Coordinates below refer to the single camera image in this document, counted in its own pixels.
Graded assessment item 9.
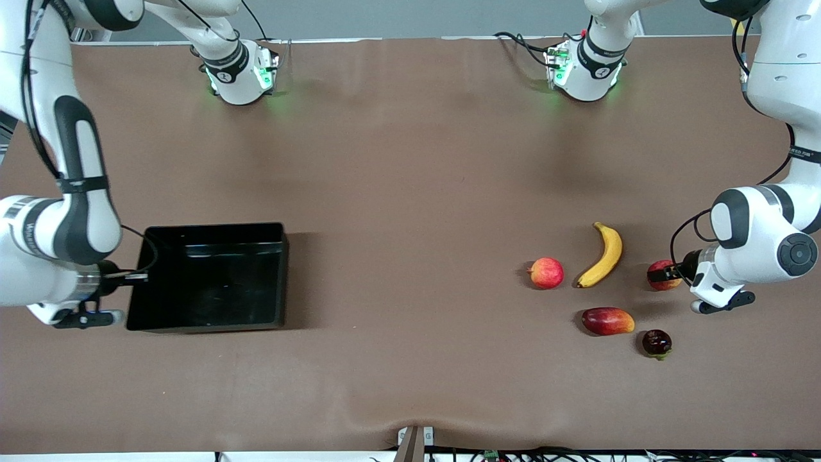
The red yellow apple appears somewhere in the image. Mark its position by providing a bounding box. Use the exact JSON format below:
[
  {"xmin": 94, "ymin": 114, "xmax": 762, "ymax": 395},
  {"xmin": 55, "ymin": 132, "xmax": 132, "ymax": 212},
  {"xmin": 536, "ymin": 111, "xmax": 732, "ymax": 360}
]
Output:
[{"xmin": 647, "ymin": 259, "xmax": 684, "ymax": 292}]

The yellow banana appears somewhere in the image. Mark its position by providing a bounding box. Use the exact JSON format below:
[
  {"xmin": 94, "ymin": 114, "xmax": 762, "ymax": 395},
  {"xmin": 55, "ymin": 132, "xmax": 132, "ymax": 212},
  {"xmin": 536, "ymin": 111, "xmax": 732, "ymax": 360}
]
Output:
[{"xmin": 576, "ymin": 222, "xmax": 623, "ymax": 289}]

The black plastic box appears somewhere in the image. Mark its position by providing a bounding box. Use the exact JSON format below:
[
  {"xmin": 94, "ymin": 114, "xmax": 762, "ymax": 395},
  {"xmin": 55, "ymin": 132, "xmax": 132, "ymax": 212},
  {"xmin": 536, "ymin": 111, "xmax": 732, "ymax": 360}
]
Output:
[{"xmin": 126, "ymin": 223, "xmax": 289, "ymax": 333}]

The dark purple mangosteen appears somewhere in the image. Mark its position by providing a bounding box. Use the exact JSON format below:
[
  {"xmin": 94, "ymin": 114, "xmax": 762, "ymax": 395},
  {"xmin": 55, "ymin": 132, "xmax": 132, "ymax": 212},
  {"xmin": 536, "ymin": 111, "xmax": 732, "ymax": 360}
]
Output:
[{"xmin": 642, "ymin": 329, "xmax": 673, "ymax": 361}]

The red mango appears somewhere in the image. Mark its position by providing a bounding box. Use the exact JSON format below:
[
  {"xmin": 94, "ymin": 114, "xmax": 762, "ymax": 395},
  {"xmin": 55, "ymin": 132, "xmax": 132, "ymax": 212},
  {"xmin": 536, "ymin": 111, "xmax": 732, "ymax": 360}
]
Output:
[{"xmin": 581, "ymin": 307, "xmax": 636, "ymax": 337}]

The red pomegranate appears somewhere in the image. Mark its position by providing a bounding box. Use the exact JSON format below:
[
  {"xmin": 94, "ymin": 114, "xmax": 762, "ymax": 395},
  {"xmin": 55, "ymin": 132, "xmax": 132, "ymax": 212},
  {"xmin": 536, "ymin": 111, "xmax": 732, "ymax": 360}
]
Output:
[{"xmin": 527, "ymin": 257, "xmax": 565, "ymax": 290}]

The brown table cover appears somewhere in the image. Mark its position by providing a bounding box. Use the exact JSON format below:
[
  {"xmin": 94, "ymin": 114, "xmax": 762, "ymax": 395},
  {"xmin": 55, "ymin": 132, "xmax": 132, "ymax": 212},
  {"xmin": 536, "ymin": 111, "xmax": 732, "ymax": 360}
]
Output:
[{"xmin": 0, "ymin": 35, "xmax": 821, "ymax": 453}]

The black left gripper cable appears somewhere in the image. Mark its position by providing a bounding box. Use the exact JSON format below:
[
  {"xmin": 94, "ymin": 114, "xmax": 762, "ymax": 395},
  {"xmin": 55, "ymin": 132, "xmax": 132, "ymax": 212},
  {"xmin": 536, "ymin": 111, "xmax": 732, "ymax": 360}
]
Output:
[{"xmin": 670, "ymin": 19, "xmax": 796, "ymax": 287}]

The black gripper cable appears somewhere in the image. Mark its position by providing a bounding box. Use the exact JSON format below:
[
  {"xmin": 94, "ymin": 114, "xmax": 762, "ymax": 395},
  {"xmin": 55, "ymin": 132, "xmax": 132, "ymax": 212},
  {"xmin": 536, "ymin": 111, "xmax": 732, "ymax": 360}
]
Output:
[
  {"xmin": 22, "ymin": 0, "xmax": 158, "ymax": 278},
  {"xmin": 670, "ymin": 19, "xmax": 796, "ymax": 287}
]

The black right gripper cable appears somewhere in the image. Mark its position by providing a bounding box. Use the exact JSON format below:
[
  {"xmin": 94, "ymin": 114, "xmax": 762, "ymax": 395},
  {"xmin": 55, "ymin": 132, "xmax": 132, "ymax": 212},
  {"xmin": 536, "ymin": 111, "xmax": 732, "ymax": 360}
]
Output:
[{"xmin": 22, "ymin": 0, "xmax": 158, "ymax": 278}]

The black cable bundle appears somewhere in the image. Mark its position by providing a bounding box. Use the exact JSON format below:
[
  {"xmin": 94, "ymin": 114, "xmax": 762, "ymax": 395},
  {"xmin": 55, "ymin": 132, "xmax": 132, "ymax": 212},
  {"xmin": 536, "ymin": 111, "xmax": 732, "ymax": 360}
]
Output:
[{"xmin": 369, "ymin": 446, "xmax": 821, "ymax": 462}]

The black right arm base cable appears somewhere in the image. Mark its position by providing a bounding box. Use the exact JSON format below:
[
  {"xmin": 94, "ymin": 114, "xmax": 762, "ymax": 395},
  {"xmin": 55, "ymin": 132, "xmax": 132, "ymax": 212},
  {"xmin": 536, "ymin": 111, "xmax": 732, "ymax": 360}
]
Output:
[{"xmin": 241, "ymin": 0, "xmax": 270, "ymax": 40}]

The black arm base cable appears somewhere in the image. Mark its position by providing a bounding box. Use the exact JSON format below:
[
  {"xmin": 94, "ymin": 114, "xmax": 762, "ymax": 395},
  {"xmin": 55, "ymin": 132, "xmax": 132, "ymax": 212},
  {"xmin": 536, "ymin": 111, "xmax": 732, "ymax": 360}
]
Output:
[
  {"xmin": 493, "ymin": 29, "xmax": 554, "ymax": 70},
  {"xmin": 241, "ymin": 0, "xmax": 270, "ymax": 40}
]

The black left arm base cable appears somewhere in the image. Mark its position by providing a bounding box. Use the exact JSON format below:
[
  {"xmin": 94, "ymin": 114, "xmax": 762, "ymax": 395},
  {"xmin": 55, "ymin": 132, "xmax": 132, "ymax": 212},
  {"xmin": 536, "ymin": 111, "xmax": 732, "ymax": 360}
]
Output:
[{"xmin": 493, "ymin": 29, "xmax": 554, "ymax": 70}]

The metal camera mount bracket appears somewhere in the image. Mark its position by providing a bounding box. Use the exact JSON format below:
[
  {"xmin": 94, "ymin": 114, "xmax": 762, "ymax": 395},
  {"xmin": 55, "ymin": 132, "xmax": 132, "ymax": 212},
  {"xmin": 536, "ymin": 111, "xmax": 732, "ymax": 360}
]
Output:
[{"xmin": 394, "ymin": 425, "xmax": 435, "ymax": 462}]

